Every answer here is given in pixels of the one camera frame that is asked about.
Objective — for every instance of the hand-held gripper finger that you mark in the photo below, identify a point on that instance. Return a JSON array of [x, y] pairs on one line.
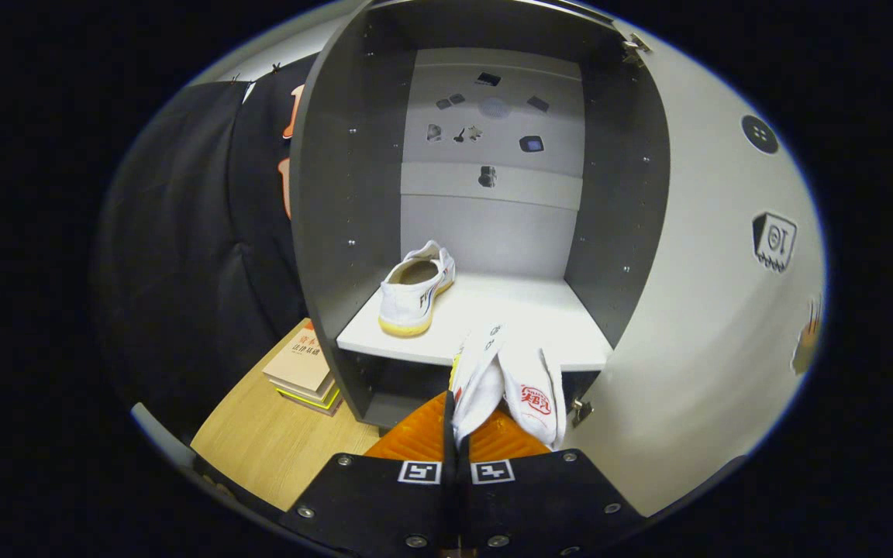
[[463, 504], [450, 496]]

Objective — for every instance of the white canvas shoe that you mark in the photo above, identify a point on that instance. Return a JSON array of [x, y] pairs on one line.
[[532, 387], [415, 298]]

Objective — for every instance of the beige shoe cabinet door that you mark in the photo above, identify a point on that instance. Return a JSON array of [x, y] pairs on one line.
[[710, 349]]

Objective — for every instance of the grey shoe cabinet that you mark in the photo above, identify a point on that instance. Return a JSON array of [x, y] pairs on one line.
[[338, 194]]

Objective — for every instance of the yellow edged book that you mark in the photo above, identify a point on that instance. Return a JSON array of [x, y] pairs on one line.
[[315, 401]]

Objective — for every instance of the beige orange cover book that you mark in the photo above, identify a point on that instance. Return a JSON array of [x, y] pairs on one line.
[[303, 364]]

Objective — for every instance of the black backdrop cloth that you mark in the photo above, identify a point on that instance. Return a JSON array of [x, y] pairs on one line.
[[183, 271]]

